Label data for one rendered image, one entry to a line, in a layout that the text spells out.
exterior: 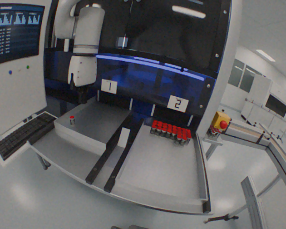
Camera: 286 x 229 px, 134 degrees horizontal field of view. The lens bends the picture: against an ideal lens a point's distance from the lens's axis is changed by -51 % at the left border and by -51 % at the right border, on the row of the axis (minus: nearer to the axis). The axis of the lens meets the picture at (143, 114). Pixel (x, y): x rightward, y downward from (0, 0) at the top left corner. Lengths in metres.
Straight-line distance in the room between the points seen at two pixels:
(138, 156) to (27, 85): 0.73
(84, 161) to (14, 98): 0.58
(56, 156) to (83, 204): 0.89
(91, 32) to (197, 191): 0.58
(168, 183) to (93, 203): 0.98
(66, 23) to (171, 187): 0.56
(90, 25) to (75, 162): 0.42
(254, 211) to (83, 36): 1.45
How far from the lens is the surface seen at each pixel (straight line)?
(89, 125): 0.55
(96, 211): 1.25
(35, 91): 0.87
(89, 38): 0.40
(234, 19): 0.64
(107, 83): 0.61
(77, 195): 1.33
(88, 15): 0.41
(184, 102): 0.56
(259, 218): 1.22
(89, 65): 0.42
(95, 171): 0.36
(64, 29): 0.40
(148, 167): 0.41
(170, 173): 0.42
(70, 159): 0.43
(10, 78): 0.79
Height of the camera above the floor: 1.20
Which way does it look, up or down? 28 degrees down
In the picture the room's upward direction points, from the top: 12 degrees clockwise
